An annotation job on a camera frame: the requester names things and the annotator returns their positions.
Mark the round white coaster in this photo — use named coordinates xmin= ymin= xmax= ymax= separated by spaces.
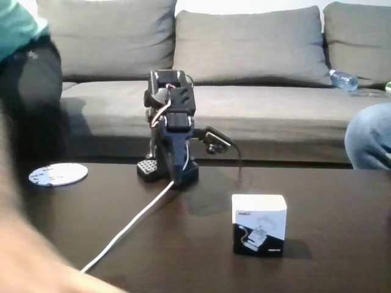
xmin=28 ymin=162 xmax=89 ymax=188

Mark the grey sofa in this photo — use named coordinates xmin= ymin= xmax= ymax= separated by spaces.
xmin=59 ymin=79 xmax=391 ymax=168

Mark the clear plastic water bottle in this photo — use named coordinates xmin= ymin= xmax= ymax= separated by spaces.
xmin=327 ymin=68 xmax=360 ymax=92

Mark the person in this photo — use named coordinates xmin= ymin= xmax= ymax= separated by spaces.
xmin=0 ymin=0 xmax=71 ymax=172
xmin=344 ymin=102 xmax=391 ymax=170

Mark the black camera cable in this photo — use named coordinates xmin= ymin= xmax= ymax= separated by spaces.
xmin=227 ymin=140 xmax=246 ymax=184

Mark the white and black servo box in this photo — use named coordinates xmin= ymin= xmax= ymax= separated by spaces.
xmin=231 ymin=194 xmax=288 ymax=257

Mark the grey sofa back cushion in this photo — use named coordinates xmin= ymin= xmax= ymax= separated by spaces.
xmin=323 ymin=1 xmax=391 ymax=90
xmin=35 ymin=0 xmax=178 ymax=82
xmin=173 ymin=5 xmax=333 ymax=89

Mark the white cable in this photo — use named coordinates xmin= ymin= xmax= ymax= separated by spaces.
xmin=79 ymin=179 xmax=177 ymax=273

